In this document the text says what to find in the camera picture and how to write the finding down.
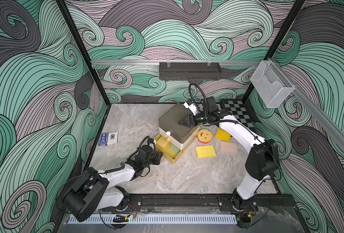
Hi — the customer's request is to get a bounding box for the yellow sponge cloth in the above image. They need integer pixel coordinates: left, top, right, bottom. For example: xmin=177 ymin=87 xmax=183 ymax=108
xmin=196 ymin=145 xmax=217 ymax=158

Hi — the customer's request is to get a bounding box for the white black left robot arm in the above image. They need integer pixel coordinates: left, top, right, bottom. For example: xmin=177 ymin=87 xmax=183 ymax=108
xmin=61 ymin=136 xmax=163 ymax=222

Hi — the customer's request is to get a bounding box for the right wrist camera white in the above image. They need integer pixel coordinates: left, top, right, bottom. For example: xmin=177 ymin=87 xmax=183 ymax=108
xmin=183 ymin=99 xmax=199 ymax=116

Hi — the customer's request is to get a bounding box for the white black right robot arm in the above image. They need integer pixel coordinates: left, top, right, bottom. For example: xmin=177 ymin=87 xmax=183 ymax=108
xmin=179 ymin=83 xmax=280 ymax=204

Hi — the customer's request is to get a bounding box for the yellow rectangular sponge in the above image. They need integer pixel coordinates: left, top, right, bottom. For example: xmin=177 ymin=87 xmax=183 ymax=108
xmin=215 ymin=129 xmax=231 ymax=142

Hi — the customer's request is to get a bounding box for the blue playing card box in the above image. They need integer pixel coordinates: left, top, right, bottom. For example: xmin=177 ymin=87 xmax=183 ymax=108
xmin=98 ymin=133 xmax=109 ymax=146

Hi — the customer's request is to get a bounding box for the black wall-mounted shelf tray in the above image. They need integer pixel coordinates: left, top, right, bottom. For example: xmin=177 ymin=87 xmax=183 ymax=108
xmin=159 ymin=63 xmax=222 ymax=82

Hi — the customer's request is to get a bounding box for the white slotted cable duct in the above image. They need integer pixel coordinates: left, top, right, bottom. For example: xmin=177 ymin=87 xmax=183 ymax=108
xmin=67 ymin=214 xmax=237 ymax=225

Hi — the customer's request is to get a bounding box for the clear plastic wall bin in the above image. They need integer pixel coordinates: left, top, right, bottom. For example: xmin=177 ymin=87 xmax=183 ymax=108
xmin=250 ymin=60 xmax=295 ymax=108

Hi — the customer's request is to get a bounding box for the black white checkerboard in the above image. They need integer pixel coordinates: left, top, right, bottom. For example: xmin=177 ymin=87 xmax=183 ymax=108
xmin=219 ymin=99 xmax=255 ymax=132

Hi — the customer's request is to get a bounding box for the pale pink rectangular sponge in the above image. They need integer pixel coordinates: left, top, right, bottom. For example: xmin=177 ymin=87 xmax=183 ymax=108
xmin=219 ymin=141 xmax=239 ymax=154

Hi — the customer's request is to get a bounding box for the yellow bottom drawer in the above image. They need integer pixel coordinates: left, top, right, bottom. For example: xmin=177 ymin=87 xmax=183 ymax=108
xmin=155 ymin=134 xmax=183 ymax=164

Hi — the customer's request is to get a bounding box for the round smiley sponge pink-backed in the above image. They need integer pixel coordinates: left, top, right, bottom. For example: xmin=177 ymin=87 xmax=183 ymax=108
xmin=197 ymin=129 xmax=213 ymax=144

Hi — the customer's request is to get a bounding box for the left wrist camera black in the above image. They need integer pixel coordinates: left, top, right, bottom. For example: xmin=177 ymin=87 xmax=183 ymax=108
xmin=136 ymin=145 xmax=154 ymax=161

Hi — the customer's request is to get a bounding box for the aluminium wall rail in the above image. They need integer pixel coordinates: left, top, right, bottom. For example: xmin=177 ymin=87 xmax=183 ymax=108
xmin=90 ymin=59 xmax=261 ymax=66

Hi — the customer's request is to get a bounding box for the olive three-drawer storage box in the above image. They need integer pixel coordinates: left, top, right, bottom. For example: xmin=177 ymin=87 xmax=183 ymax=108
xmin=158 ymin=103 xmax=201 ymax=150

